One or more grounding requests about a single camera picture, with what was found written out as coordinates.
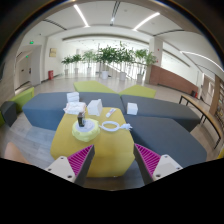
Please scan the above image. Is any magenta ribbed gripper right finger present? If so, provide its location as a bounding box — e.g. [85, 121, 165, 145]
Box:
[133, 143, 182, 185]

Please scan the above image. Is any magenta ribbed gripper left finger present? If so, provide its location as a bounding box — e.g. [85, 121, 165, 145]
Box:
[46, 145, 95, 186]

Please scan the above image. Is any black charger plug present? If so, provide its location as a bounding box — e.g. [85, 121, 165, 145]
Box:
[77, 112, 85, 127]

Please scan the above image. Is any grey ottoman front right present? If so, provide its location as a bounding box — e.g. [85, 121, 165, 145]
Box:
[125, 115, 207, 168]

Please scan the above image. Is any grey ottoman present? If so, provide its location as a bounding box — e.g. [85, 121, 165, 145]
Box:
[22, 92, 125, 131]
[125, 115, 207, 168]
[121, 95, 200, 132]

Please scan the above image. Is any yellow ottoman table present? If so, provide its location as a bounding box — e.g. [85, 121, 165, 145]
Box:
[50, 114, 134, 178]

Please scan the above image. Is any round yellow-white power socket hub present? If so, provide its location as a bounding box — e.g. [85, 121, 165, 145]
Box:
[72, 119, 100, 142]

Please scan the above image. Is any grey ottoman back right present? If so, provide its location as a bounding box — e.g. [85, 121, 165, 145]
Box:
[121, 95, 200, 132]

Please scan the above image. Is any white tissue pack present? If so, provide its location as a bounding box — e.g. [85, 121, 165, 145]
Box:
[64, 102, 86, 115]

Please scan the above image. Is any small white cube box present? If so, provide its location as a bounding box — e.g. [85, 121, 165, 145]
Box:
[127, 103, 138, 115]

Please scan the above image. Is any white box centre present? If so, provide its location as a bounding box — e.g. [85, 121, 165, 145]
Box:
[87, 99, 103, 116]

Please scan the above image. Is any grey ottoman left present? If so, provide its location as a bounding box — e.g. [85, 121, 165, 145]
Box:
[22, 92, 125, 131]

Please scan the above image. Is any small white pink tube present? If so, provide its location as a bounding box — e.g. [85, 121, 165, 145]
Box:
[106, 108, 116, 118]

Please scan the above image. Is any white stacked box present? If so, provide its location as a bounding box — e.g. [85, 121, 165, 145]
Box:
[67, 92, 79, 102]

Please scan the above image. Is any green ottoman back right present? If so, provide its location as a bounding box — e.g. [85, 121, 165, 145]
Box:
[119, 85, 156, 98]

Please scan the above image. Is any green ottoman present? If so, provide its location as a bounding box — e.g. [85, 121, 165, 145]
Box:
[119, 85, 156, 98]
[73, 80, 113, 93]

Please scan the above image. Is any wooden bench right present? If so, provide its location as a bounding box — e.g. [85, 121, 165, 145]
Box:
[179, 95, 222, 148]

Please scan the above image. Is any green ottoman back left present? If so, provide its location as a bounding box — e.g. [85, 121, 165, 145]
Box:
[73, 80, 113, 93]

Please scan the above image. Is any dark grey stool left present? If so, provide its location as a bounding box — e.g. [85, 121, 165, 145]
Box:
[0, 101, 17, 127]

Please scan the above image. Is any green bench far left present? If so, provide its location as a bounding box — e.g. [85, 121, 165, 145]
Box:
[11, 87, 34, 113]

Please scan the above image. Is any brick reception counter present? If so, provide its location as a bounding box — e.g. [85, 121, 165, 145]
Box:
[149, 65, 198, 94]

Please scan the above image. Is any red bin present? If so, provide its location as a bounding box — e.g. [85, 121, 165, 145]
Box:
[48, 70, 54, 80]

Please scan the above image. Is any potted plant right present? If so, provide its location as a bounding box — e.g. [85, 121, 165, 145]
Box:
[135, 49, 156, 83]

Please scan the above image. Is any potted plant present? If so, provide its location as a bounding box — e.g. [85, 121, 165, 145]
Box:
[135, 49, 156, 83]
[61, 56, 72, 75]
[96, 46, 116, 80]

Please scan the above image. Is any potted plant left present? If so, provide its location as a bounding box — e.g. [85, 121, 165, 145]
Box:
[61, 56, 72, 75]

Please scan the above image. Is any potted plant centre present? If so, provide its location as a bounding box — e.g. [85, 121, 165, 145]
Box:
[96, 46, 116, 80]

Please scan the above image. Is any coiled white cable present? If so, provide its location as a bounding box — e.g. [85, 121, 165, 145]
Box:
[99, 120, 133, 133]

